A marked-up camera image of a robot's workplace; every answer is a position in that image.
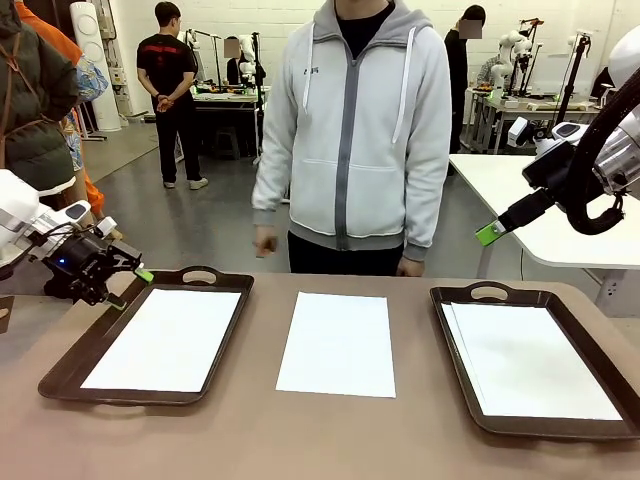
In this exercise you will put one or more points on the white device on tripod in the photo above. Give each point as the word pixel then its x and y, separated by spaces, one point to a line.
pixel 582 37

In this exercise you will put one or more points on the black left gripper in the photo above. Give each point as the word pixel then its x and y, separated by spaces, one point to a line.
pixel 82 267

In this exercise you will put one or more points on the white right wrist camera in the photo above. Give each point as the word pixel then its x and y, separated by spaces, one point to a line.
pixel 519 131

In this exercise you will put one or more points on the brown wooden board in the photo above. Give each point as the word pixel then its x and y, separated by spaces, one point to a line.
pixel 6 315

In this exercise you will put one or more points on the bystander in plaid shirt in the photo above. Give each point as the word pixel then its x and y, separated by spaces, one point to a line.
pixel 487 75

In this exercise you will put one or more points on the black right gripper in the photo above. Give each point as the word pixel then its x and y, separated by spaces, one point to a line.
pixel 550 170

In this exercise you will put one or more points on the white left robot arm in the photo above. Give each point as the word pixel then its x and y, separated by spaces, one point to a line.
pixel 17 215

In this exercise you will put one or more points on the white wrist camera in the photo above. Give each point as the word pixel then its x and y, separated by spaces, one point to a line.
pixel 519 131
pixel 106 227

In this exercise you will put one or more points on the brown plastic serving tray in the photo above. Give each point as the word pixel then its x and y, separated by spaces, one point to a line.
pixel 65 370
pixel 575 300

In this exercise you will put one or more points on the seated person in black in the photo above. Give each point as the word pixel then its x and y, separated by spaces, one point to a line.
pixel 232 70

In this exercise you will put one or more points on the white tower air conditioner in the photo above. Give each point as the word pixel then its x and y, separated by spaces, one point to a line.
pixel 97 75

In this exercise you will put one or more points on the man in black T-shirt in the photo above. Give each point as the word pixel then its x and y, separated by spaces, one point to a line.
pixel 165 65

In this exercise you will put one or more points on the black tripod stand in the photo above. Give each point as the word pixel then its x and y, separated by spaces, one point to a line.
pixel 571 80

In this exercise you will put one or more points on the person's left hand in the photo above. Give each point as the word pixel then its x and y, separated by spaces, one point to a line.
pixel 412 268

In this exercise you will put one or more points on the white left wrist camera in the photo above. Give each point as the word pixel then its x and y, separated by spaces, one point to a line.
pixel 106 227

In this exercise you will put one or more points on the person's left forearm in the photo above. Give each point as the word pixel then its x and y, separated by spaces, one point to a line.
pixel 425 220

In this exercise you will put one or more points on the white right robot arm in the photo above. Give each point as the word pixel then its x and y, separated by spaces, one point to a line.
pixel 627 55

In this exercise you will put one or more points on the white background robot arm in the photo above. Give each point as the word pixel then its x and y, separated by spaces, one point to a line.
pixel 505 50
pixel 247 67

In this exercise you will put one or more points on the person's right hand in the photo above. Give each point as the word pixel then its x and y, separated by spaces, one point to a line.
pixel 265 242

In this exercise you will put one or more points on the bystander in black clothes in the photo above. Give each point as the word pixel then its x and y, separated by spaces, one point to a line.
pixel 457 75

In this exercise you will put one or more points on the small white desk stand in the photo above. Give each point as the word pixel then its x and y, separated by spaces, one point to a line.
pixel 604 95

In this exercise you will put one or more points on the black articulated stand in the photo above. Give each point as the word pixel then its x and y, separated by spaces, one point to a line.
pixel 526 65

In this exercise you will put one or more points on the person's right forearm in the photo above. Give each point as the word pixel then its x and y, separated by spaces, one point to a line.
pixel 267 195

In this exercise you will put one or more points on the blue patterned cloth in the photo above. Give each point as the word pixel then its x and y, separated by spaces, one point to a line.
pixel 92 80

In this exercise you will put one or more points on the person in grey hoodie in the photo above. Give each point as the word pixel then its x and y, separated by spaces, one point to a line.
pixel 350 150

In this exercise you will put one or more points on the white background desk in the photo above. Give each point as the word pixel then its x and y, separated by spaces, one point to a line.
pixel 525 105

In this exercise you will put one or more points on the white side table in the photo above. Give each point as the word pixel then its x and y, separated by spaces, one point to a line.
pixel 490 175

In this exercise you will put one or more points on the white A4 paper stack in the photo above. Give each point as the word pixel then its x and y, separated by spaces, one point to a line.
pixel 337 345

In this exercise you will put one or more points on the grey background work table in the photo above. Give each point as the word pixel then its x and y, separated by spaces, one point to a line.
pixel 225 97

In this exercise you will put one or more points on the dark green padded jacket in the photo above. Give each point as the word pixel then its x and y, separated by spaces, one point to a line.
pixel 35 75

